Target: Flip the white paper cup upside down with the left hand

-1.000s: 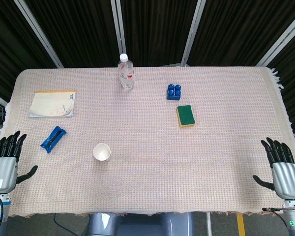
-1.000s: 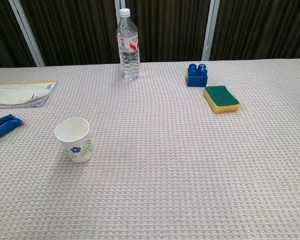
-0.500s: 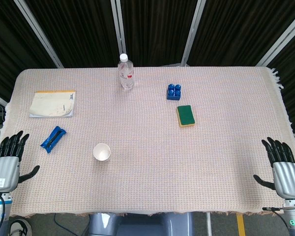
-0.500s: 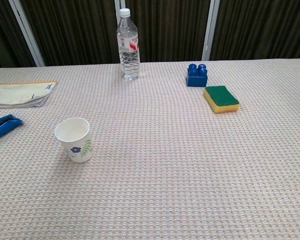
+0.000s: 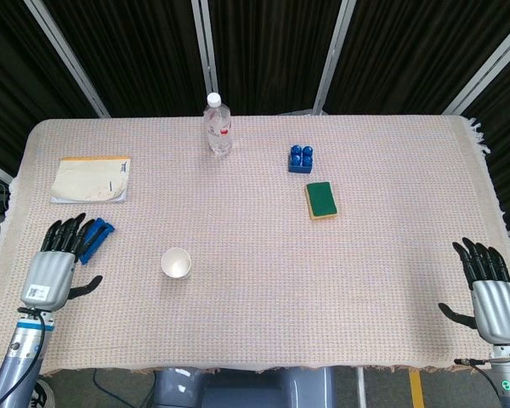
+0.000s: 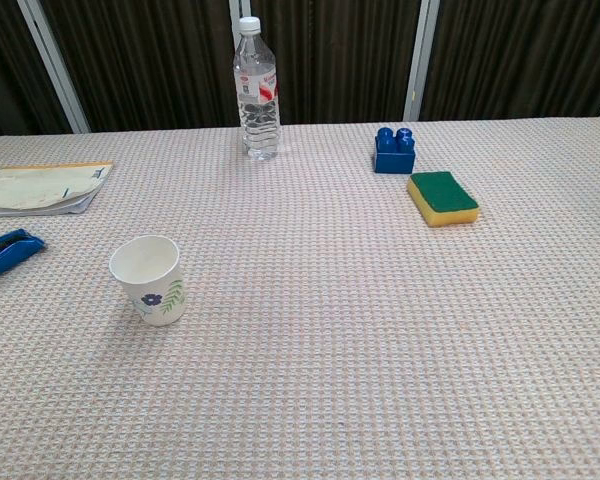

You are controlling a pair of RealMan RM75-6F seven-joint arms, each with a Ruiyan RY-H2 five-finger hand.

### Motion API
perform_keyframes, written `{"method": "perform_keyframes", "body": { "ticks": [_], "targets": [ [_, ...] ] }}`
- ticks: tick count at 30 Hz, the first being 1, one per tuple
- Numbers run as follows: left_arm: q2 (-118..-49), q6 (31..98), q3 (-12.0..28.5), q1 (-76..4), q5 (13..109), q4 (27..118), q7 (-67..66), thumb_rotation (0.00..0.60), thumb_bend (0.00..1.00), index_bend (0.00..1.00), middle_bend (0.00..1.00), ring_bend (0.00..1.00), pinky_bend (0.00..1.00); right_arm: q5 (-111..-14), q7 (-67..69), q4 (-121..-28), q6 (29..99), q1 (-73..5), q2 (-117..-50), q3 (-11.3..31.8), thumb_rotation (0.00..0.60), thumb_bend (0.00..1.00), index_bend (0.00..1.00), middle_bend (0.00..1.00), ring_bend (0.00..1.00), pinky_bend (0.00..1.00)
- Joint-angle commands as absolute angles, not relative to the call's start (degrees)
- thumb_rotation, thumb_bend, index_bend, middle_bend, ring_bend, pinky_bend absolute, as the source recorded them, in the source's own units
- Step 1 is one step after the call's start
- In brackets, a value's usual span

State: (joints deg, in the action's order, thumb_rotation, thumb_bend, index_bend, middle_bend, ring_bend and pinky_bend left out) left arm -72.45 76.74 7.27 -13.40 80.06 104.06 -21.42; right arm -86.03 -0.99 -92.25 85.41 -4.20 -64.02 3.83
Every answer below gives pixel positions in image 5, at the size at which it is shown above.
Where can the beige woven tablecloth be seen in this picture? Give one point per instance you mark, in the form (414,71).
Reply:
(255,255)

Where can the green yellow sponge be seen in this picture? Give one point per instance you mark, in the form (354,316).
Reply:
(322,200)

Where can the yellow white notepad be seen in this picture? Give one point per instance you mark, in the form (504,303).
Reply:
(91,180)

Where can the clear plastic water bottle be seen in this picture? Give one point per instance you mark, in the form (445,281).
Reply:
(218,127)

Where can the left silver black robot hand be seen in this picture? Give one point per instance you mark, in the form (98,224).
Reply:
(47,272)

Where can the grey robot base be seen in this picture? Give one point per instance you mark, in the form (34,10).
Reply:
(238,387)

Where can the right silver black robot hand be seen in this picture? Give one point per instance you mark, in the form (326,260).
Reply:
(495,306)

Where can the blue toy building block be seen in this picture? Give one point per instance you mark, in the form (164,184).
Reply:
(301,160)

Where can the white paper cup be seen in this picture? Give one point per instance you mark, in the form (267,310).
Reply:
(176,263)

